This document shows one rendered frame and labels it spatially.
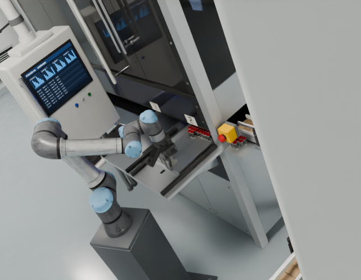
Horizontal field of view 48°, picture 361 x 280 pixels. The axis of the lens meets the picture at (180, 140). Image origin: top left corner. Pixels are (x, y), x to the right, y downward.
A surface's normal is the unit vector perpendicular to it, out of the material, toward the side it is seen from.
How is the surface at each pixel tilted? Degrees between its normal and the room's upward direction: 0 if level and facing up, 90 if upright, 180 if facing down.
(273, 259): 0
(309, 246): 90
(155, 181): 0
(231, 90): 90
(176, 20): 90
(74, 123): 90
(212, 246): 0
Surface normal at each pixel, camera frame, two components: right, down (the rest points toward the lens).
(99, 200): -0.33, -0.67
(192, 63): 0.62, 0.27
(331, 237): -0.71, 0.61
